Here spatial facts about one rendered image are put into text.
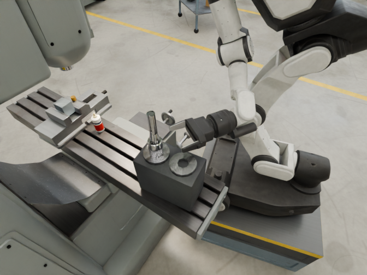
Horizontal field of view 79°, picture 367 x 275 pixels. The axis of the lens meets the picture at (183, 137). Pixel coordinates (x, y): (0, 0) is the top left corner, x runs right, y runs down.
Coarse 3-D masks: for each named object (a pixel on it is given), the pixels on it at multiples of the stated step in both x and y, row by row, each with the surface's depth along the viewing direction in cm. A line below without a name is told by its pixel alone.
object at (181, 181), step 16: (144, 160) 75; (160, 160) 73; (176, 160) 73; (192, 160) 73; (144, 176) 79; (160, 176) 73; (176, 176) 71; (192, 176) 71; (160, 192) 82; (176, 192) 75; (192, 192) 72
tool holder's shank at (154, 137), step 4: (148, 112) 62; (152, 112) 62; (148, 116) 62; (152, 116) 62; (148, 120) 63; (152, 120) 63; (148, 124) 65; (152, 124) 64; (156, 124) 65; (152, 128) 65; (156, 128) 66; (152, 132) 66; (156, 132) 67; (152, 136) 68; (156, 136) 68; (152, 140) 69; (156, 140) 69
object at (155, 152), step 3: (162, 144) 72; (150, 147) 70; (153, 147) 70; (156, 147) 70; (159, 147) 71; (162, 147) 73; (150, 150) 72; (153, 150) 71; (156, 150) 71; (159, 150) 72; (162, 150) 73; (150, 153) 73; (153, 153) 72; (156, 153) 72; (159, 153) 73; (162, 153) 74; (153, 156) 73; (156, 156) 73; (159, 156) 74
